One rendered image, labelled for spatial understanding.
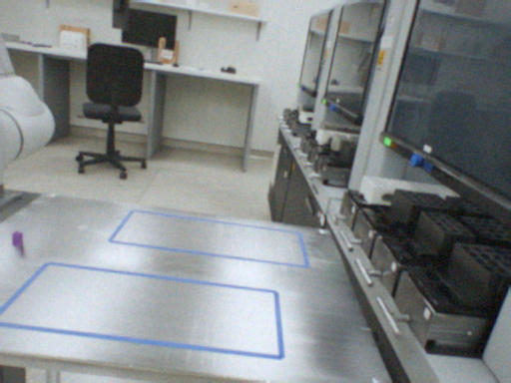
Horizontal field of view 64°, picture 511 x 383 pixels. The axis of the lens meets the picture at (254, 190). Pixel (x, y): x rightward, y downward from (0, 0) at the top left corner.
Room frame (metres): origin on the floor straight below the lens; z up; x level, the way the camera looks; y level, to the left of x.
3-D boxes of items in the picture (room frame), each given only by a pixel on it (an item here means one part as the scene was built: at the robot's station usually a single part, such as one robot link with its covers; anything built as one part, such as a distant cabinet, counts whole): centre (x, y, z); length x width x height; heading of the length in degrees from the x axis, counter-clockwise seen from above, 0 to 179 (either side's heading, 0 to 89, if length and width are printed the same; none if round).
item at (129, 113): (3.42, 1.27, 0.52); 0.64 x 0.60 x 1.05; 25
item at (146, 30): (4.27, 1.26, 1.13); 0.54 x 0.18 x 0.46; 89
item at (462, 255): (0.64, -0.39, 0.85); 0.12 x 0.02 x 0.06; 4
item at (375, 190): (1.11, -0.45, 0.83); 0.30 x 0.10 x 0.06; 95
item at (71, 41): (4.09, 1.95, 0.99); 0.29 x 0.20 x 0.17; 13
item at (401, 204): (0.95, -0.36, 0.85); 0.12 x 0.02 x 0.06; 5
